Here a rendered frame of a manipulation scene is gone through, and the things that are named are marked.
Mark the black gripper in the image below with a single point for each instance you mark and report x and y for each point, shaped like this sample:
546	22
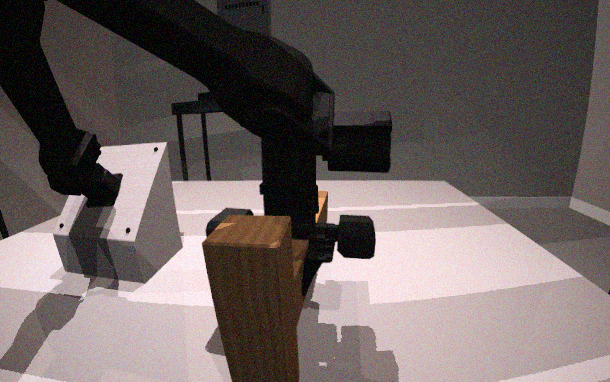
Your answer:
295	196

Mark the dark brown wooden post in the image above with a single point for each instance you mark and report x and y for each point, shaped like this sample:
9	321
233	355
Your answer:
249	263

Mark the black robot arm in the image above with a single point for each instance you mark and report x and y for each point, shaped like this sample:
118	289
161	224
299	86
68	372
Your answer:
262	83

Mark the brown wooden board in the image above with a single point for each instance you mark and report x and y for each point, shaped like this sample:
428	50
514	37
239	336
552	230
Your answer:
299	250

